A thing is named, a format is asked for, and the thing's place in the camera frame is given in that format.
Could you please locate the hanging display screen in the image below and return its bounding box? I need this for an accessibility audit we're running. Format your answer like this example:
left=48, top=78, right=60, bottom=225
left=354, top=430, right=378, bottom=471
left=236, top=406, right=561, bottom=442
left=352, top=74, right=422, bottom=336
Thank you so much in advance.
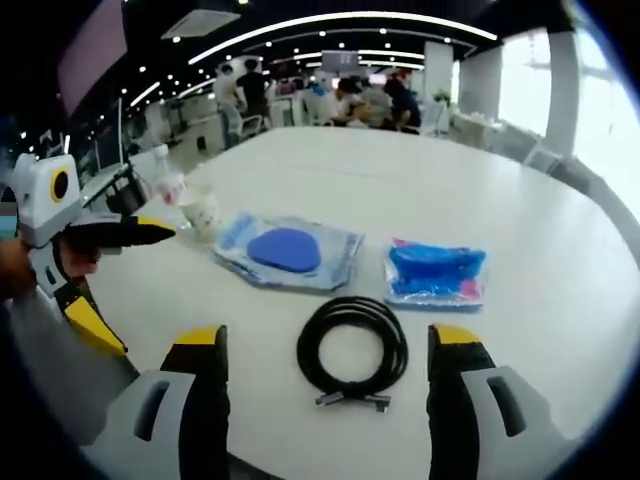
left=321, top=49, right=361, bottom=70

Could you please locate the clear water bottle red label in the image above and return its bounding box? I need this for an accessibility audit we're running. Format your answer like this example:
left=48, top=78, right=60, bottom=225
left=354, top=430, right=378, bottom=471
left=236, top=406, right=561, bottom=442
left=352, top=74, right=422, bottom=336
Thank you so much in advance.
left=148, top=143, right=190, bottom=207

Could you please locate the ceiling air conditioner vent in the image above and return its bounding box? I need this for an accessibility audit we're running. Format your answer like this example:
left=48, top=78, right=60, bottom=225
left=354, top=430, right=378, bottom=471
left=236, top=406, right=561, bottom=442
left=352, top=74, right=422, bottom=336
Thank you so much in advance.
left=159, top=7, right=244, bottom=42

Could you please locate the grey mesh office chair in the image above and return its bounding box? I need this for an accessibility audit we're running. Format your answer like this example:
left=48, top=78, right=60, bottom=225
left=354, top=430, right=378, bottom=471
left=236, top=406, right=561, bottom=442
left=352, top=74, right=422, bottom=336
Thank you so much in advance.
left=8, top=289, right=144, bottom=451

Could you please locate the curved ceiling light strip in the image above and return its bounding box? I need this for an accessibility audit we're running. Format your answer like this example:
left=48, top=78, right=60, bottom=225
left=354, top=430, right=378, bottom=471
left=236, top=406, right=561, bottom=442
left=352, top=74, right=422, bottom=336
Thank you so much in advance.
left=187, top=11, right=500, bottom=67

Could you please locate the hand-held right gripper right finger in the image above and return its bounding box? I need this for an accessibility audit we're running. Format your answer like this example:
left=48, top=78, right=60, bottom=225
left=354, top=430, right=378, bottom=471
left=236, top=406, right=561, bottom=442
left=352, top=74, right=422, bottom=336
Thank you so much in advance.
left=426, top=323, right=562, bottom=480

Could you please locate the white paper cup green print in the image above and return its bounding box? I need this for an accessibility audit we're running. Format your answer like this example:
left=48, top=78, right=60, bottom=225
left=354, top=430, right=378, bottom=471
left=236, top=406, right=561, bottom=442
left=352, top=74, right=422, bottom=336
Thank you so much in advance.
left=179, top=186, right=222, bottom=240

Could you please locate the white table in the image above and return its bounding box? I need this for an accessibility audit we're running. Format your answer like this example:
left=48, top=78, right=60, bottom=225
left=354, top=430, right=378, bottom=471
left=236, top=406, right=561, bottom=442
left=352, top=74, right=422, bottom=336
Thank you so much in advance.
left=82, top=125, right=640, bottom=480

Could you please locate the light blue packet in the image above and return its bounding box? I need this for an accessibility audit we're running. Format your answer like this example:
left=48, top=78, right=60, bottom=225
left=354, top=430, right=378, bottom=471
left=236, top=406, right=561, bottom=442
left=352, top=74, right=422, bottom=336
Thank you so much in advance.
left=211, top=209, right=367, bottom=295

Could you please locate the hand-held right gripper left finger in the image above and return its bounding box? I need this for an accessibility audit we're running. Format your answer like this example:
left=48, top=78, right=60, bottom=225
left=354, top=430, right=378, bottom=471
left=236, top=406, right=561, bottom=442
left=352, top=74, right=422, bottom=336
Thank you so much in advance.
left=107, top=324, right=231, bottom=480

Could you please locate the large pink wall screen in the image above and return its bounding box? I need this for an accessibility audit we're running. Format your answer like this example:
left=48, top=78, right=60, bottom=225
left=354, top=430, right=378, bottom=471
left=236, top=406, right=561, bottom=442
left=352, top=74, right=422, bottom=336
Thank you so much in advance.
left=54, top=0, right=130, bottom=119

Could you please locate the blue plastic packet pink print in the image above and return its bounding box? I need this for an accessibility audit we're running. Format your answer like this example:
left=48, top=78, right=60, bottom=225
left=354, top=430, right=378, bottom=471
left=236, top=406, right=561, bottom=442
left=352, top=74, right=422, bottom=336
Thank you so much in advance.
left=382, top=236, right=488, bottom=316

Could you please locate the black cable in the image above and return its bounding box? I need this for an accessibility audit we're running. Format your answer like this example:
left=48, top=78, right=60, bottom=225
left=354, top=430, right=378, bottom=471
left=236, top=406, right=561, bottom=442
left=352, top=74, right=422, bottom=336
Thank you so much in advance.
left=296, top=294, right=410, bottom=416

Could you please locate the person's left hand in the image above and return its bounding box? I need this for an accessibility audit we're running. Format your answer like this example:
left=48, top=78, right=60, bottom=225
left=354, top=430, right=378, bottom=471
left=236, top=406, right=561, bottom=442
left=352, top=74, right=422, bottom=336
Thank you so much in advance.
left=0, top=237, right=104, bottom=302

